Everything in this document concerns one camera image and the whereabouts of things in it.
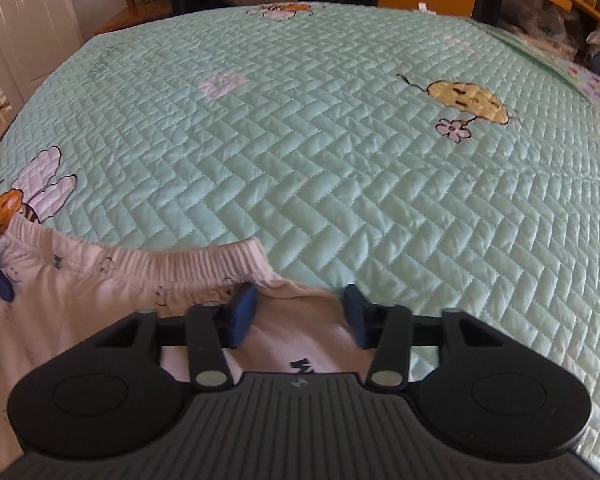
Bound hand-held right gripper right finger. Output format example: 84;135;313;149
343;284;511;392

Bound white door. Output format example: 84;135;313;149
0;0;86;111

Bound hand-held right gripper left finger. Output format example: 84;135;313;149
92;282;258;393

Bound beige smiley print pants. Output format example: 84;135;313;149
0;221;416;466

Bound green bee print quilted bedspread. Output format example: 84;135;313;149
0;2;600;478

